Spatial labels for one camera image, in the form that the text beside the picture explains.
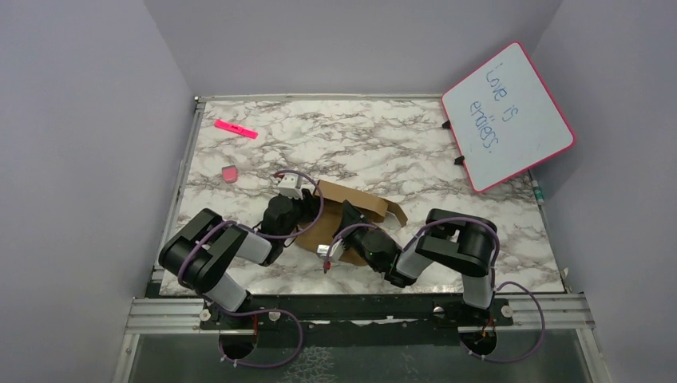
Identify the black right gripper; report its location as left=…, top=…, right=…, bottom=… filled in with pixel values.
left=331, top=200, right=382, bottom=272

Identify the brown cardboard box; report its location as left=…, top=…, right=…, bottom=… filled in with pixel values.
left=293, top=180, right=409, bottom=267

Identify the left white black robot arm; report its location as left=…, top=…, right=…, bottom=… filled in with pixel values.
left=158, top=189, right=321, bottom=328

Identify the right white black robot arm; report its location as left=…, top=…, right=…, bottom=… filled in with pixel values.
left=322, top=200, right=500, bottom=325

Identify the pink eraser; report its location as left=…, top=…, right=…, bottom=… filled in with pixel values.
left=221, top=165, right=239, bottom=184

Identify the pink highlighter marker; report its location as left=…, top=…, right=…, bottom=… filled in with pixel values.
left=214, top=119, right=259, bottom=140

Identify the pink framed whiteboard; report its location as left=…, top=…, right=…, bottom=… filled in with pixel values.
left=441, top=41, right=576, bottom=193

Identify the green capped marker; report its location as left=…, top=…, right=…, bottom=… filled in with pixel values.
left=532, top=180, right=544, bottom=206

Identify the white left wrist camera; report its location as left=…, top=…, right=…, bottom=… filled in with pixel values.
left=277, top=173, right=303, bottom=199

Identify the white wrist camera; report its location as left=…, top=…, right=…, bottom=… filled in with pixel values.
left=277, top=173, right=303, bottom=199
left=315, top=244, right=333, bottom=261

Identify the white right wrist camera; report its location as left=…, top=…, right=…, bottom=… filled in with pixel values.
left=315, top=244, right=333, bottom=261

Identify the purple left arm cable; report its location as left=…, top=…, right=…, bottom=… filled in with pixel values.
left=176, top=169, right=325, bottom=369

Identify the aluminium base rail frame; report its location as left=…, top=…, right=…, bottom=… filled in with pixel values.
left=114, top=96, right=604, bottom=382

